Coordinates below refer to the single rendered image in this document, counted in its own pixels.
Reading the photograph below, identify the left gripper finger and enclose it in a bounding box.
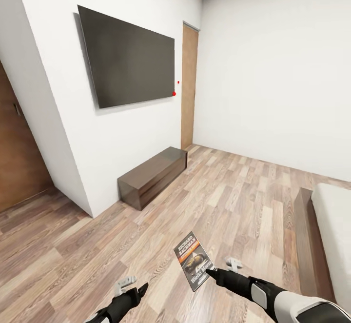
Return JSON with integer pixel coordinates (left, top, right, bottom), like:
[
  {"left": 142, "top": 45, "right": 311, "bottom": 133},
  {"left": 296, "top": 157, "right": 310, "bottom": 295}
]
[{"left": 138, "top": 283, "right": 149, "bottom": 301}]

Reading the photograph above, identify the hardback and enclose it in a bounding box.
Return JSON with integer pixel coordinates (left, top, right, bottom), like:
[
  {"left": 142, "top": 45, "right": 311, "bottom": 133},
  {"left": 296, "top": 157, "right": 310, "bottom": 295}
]
[{"left": 174, "top": 231, "right": 217, "bottom": 292}]

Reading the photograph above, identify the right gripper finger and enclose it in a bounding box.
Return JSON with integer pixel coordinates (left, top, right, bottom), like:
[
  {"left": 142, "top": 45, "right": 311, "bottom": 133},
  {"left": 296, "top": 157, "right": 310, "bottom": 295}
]
[{"left": 206, "top": 269, "right": 217, "bottom": 280}]

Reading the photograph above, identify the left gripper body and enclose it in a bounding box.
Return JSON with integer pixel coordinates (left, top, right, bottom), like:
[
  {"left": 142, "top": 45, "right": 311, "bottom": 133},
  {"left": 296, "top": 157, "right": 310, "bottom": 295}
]
[{"left": 112, "top": 287, "right": 141, "bottom": 321}]

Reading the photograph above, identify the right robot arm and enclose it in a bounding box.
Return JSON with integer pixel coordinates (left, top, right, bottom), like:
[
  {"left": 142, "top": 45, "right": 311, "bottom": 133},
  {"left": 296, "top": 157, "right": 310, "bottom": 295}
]
[{"left": 206, "top": 257, "right": 351, "bottom": 323}]

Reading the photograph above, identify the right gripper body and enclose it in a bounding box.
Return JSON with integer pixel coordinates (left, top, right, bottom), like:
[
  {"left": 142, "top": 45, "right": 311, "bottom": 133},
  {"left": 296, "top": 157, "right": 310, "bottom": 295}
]
[{"left": 216, "top": 268, "right": 242, "bottom": 296}]

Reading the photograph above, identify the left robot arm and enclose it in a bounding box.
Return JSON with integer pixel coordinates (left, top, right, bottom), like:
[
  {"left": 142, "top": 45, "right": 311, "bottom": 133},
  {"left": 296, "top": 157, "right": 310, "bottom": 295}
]
[{"left": 84, "top": 275, "right": 149, "bottom": 323}]

